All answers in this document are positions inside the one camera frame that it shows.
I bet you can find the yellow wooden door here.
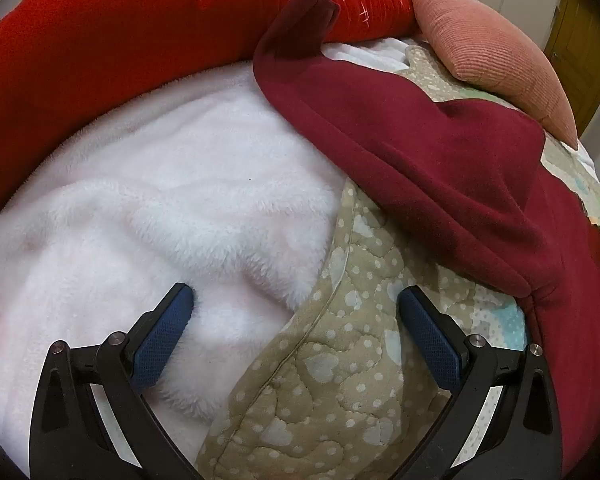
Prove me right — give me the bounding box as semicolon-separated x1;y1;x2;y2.
545;0;600;111

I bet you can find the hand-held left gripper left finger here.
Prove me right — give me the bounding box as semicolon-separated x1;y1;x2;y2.
28;282;206;480

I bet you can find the white fleece blanket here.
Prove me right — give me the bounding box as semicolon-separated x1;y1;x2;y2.
0;36;418;478

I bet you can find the dark red garment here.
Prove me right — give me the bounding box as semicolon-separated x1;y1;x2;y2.
254;0;600;461

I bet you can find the red embroidered quilt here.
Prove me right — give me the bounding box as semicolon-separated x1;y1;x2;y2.
0;0;416;223

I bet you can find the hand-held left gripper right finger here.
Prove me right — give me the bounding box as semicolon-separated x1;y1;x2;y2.
396;285;564;480

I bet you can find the pink corduroy pillow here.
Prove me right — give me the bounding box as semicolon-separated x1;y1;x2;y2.
395;0;579;150

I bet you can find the beige patchwork quilt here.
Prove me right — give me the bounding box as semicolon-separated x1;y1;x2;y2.
195;45;600;480

